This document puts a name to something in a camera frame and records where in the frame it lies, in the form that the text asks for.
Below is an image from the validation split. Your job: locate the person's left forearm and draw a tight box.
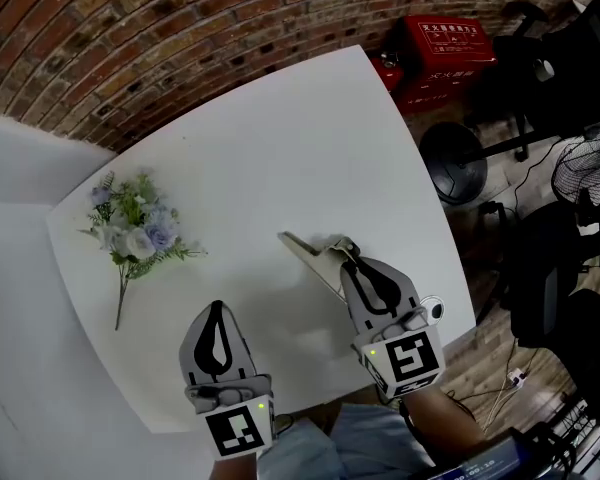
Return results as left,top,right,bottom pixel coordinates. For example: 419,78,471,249
212,450,260,480

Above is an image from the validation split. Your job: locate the round grey cable grommet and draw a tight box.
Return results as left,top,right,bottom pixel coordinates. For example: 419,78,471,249
419,295,446,325

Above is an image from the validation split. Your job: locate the white power cable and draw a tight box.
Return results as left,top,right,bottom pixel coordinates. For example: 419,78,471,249
483,382,516,434

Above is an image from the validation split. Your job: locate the person's light blue clothing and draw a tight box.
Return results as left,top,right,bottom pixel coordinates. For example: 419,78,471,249
257,402,446,480

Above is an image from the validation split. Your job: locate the black tablet with screen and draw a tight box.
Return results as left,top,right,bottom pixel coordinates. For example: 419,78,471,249
419,426,576,480

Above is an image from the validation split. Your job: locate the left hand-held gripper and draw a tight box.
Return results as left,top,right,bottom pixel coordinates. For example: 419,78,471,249
178,300,277,462

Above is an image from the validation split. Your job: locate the red fire extinguisher box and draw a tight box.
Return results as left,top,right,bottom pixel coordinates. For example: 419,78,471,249
387,15,499,115

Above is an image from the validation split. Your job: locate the artificial flower bouquet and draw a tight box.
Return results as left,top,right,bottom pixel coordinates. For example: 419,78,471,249
78,167,209,332

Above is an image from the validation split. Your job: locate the red fire extinguisher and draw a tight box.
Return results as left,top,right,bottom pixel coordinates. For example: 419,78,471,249
369,50,406,92

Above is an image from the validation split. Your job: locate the black standing fan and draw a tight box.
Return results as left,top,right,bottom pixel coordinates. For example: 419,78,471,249
419,121,600,219

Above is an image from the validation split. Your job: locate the white table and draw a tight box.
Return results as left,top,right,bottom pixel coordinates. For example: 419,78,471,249
46,44,477,435

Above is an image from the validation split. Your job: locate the person's right forearm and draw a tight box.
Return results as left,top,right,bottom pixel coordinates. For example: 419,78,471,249
402,385,486,464

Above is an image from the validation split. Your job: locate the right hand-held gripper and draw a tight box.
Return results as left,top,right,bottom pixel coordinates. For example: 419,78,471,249
339,257,446,403

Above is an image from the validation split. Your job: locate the black office chair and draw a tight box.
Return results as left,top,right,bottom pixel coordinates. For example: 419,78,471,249
467,0,600,162
474,202,600,404

